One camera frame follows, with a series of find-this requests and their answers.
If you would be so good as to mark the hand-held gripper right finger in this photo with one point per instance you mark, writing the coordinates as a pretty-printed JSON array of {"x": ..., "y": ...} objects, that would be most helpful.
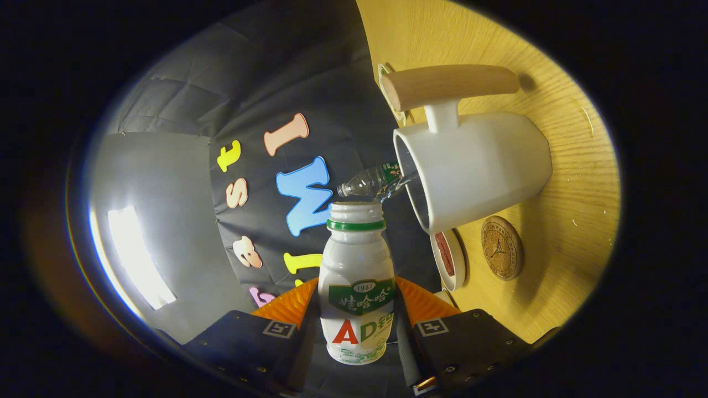
[{"x": 406, "y": 354}]

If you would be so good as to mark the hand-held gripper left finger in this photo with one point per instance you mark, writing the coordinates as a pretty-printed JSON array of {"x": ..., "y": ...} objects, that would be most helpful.
[{"x": 301, "y": 354}]

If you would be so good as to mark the white juice bottle green label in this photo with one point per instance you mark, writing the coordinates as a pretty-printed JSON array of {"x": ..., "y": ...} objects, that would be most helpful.
[{"x": 354, "y": 260}]

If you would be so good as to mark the round cork coaster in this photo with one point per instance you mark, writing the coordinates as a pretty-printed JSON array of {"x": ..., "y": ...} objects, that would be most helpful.
[{"x": 501, "y": 249}]

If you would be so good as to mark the clear plastic water bottle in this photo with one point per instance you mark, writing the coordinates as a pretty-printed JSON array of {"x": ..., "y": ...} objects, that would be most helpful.
[{"x": 365, "y": 181}]

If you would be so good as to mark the round ceramic plate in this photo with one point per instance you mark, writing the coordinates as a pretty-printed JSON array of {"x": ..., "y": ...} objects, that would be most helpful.
[{"x": 459, "y": 265}]

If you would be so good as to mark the red meat slice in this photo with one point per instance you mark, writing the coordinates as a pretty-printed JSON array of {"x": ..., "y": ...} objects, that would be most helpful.
[{"x": 444, "y": 255}]

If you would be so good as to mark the wooden table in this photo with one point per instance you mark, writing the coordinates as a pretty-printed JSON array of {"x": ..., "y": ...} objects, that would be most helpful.
[{"x": 569, "y": 182}]

